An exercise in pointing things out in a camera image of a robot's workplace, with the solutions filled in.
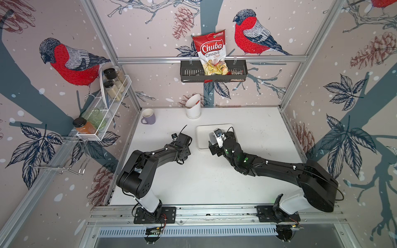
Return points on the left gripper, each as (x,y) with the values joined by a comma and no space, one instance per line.
(187,151)

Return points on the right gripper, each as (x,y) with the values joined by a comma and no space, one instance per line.
(215,149)

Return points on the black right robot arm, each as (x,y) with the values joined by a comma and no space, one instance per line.
(317,188)

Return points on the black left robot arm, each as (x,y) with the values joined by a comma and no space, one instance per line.
(136,177)

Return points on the white storage tray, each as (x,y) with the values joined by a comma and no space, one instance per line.
(205,134)

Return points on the white slanted utensil holder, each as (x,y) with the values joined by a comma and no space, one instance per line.
(193,107)

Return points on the purple ceramic mug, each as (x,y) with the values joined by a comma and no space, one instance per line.
(148,116)

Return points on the black lid spice jar front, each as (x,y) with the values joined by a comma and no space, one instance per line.
(112,90)

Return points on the black lid spice jar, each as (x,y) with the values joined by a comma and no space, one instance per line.
(112,90)
(111,75)

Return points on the green glass bowl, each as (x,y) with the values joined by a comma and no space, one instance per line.
(96,117)

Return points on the black lid spice jar back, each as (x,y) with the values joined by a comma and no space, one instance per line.
(111,75)

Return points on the red Chuba chips bag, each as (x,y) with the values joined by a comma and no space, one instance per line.
(212,53)

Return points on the orange sauce jar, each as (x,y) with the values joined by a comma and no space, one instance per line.
(83,126)

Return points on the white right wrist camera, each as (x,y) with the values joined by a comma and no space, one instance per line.
(217,138)

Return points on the black wall basket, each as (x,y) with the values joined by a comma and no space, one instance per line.
(192,72)

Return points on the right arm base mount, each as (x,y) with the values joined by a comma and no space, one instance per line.
(266,213)

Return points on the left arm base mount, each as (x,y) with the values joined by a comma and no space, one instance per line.
(161,215)

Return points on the white wire wall shelf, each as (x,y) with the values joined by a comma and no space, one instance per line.
(108,106)

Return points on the chrome wire rack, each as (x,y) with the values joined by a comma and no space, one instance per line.
(72,157)

